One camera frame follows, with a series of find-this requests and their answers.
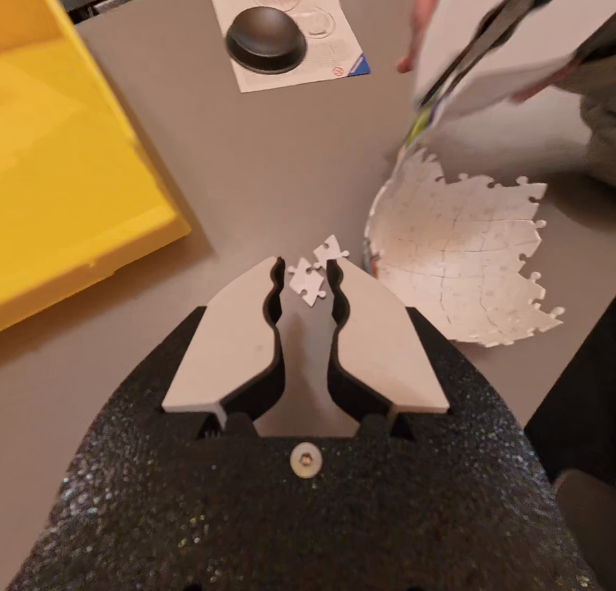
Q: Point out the person's right forearm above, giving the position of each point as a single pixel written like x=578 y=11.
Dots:
x=599 y=138

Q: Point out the white puzzle piece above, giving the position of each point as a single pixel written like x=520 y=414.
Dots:
x=307 y=283
x=329 y=250

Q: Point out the curved puzzle ball section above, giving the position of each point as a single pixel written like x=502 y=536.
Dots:
x=417 y=130

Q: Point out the white instruction sheet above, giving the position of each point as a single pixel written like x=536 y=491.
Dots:
x=337 y=52

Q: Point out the black round ball stand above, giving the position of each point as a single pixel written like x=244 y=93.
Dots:
x=265 y=40

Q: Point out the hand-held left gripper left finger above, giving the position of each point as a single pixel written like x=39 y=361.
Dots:
x=226 y=345

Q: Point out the yellow plastic bin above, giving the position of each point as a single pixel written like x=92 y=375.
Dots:
x=72 y=158

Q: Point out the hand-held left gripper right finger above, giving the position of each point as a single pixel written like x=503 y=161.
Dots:
x=385 y=350

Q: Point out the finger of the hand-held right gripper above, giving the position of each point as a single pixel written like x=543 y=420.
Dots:
x=462 y=23
x=505 y=76

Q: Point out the half-built puzzle ball shell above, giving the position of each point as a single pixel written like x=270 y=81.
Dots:
x=457 y=254

